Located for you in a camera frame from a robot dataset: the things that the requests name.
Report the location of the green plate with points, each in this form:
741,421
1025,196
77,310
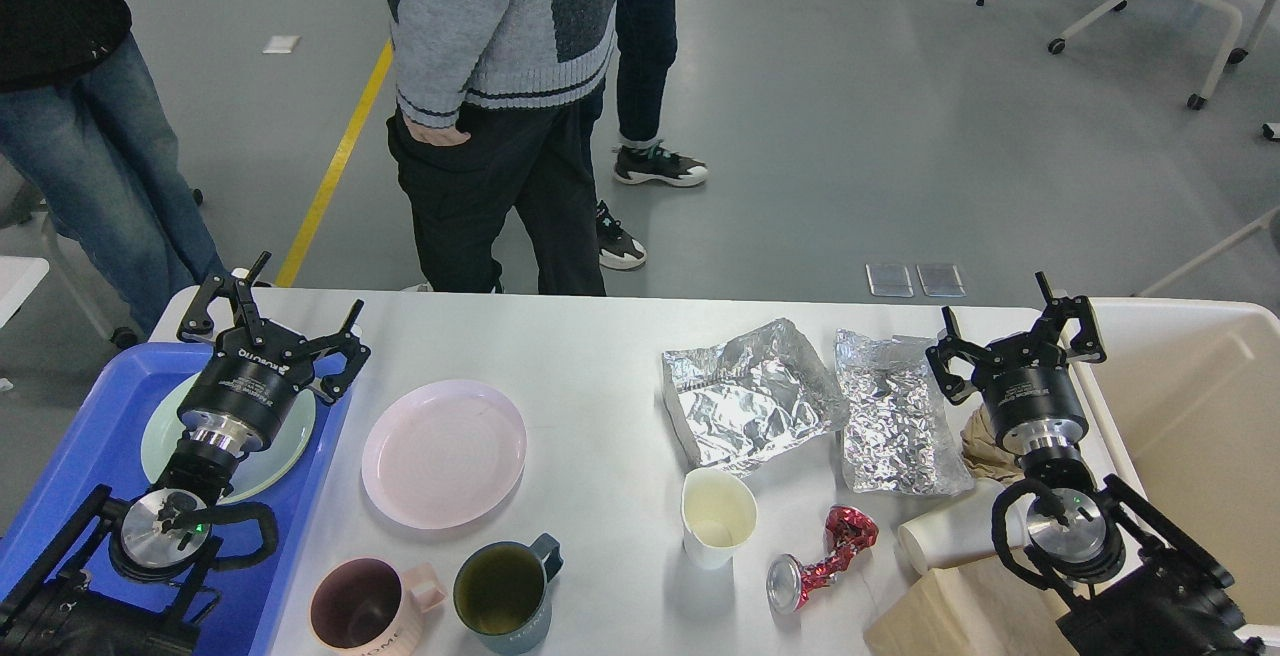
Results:
258,472

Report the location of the narrow crumpled foil sheet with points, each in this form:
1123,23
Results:
896,438

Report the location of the person in dark jeans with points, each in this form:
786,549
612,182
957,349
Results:
648,42

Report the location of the crumpled brown paper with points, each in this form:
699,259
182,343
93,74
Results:
981,454

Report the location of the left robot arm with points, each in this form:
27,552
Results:
171,517

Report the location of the crushed red can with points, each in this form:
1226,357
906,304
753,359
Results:
789,582

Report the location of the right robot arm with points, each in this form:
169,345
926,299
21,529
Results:
1134,583

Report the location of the person in grey sweater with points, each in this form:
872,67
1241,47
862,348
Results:
488,96

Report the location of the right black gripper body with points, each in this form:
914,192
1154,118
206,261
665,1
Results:
1033,407

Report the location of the right floor plate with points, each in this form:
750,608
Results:
941,280

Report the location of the person in blue jeans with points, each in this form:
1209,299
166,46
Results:
81,121

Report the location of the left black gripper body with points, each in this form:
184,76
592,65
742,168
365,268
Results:
244,386

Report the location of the blue plastic tray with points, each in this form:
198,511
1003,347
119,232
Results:
103,446

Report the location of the dark teal mug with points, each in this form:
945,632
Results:
501,593

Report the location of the white side table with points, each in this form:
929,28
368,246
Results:
19,278

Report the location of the pink plate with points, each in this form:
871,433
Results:
444,454

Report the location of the large crumpled foil sheet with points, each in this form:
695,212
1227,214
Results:
740,403

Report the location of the beige plastic bin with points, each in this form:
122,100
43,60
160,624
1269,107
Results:
1191,392

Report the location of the floor plate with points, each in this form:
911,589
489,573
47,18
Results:
941,280
889,280

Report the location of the pink mug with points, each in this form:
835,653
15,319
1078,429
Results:
368,607

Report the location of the lying white paper cup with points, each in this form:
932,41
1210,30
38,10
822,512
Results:
953,533

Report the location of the upright white paper cup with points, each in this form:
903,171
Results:
719,514

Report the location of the left floor plate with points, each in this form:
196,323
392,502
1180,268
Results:
889,280

